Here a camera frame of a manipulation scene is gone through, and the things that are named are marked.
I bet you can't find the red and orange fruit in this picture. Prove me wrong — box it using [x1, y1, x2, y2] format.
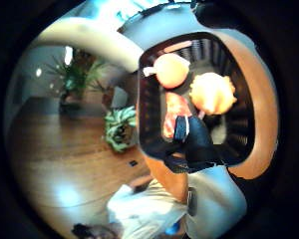
[161, 92, 192, 139]

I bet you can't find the bumpy yellow-orange fruit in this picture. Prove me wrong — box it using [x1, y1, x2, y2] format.
[188, 72, 239, 117]

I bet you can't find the black slatted plastic basket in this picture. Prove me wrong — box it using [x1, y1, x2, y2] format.
[136, 31, 257, 168]

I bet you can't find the smooth orange fruit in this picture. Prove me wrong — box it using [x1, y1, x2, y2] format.
[151, 53, 191, 90]

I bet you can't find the green and white leafy plant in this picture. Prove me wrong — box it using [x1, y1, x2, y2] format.
[104, 105, 138, 153]

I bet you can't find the the person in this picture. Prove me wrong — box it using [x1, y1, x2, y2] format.
[71, 175, 194, 239]

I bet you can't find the tall green potted plant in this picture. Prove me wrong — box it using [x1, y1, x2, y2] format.
[44, 49, 106, 116]

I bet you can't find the white table edge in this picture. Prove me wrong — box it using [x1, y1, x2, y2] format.
[33, 16, 146, 73]

